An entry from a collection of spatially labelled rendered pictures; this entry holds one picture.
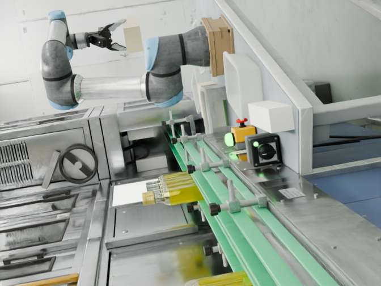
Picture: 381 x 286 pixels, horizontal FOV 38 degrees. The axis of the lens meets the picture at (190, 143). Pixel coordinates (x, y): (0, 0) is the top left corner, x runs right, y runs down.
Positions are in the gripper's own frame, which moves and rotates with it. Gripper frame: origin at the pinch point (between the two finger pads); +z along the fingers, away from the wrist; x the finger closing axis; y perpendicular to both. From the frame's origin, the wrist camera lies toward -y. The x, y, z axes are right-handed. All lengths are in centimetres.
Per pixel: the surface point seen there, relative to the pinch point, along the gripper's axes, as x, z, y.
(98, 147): 67, -26, 20
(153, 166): 89, 2, 25
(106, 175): 83, -25, 15
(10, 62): 122, -130, 342
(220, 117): 25, 32, -50
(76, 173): 79, -41, 15
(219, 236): 21, 16, -130
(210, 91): 14, 29, -46
